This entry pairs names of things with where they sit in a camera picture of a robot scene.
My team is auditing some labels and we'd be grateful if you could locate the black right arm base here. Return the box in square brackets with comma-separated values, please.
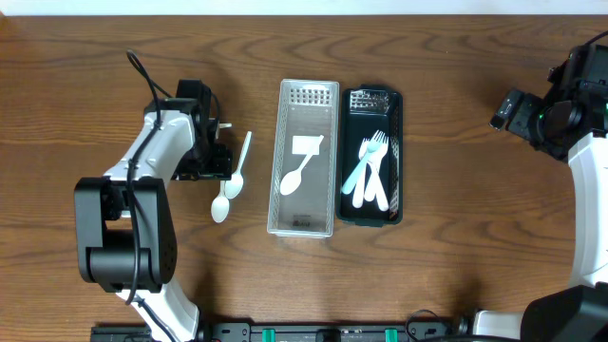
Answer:
[455, 284, 608, 342]

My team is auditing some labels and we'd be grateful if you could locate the white plastic fork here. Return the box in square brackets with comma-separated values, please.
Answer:
[351, 139, 369, 209]

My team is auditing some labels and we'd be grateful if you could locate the dark green plastic basket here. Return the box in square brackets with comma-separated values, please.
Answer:
[335, 85, 405, 227]

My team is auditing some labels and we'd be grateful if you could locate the white fork in basket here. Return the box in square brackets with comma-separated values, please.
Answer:
[364, 135, 390, 203]

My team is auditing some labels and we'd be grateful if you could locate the clear plastic basket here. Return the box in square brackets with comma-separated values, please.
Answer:
[267, 79, 339, 238]

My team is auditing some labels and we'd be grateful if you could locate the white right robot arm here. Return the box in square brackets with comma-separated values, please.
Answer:
[489, 89, 607, 287]

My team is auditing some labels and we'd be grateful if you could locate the pink plastic fork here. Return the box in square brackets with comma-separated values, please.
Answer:
[360, 140, 390, 212]

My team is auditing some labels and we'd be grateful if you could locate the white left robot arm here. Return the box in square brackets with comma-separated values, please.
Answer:
[74, 94, 232, 341]

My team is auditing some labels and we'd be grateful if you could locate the white spoon long diagonal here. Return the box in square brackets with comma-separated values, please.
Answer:
[280, 135, 324, 196]

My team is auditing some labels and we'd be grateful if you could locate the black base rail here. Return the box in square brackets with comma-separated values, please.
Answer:
[89, 316, 481, 342]

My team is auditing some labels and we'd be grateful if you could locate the mint green plastic fork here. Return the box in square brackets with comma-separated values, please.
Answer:
[341, 130, 387, 195]

